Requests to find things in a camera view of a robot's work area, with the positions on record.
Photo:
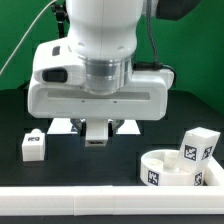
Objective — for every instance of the white fence rail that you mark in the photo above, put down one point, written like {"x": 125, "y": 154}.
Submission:
{"x": 110, "y": 200}
{"x": 214, "y": 174}

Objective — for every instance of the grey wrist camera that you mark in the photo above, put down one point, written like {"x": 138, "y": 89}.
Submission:
{"x": 56, "y": 62}

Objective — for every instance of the white fiducial marker sheet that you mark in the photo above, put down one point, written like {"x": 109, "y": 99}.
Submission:
{"x": 64, "y": 126}

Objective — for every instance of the white right fence rail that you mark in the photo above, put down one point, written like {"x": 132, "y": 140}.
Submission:
{"x": 214, "y": 174}

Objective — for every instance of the white round stool seat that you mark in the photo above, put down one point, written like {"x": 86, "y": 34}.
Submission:
{"x": 158, "y": 168}

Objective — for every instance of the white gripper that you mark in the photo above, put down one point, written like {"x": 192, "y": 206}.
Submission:
{"x": 144, "y": 97}

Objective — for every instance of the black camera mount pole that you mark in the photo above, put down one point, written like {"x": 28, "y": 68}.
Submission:
{"x": 61, "y": 15}

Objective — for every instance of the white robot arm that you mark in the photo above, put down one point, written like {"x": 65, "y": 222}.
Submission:
{"x": 90, "y": 74}

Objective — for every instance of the white front fence rail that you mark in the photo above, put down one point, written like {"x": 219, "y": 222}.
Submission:
{"x": 110, "y": 200}

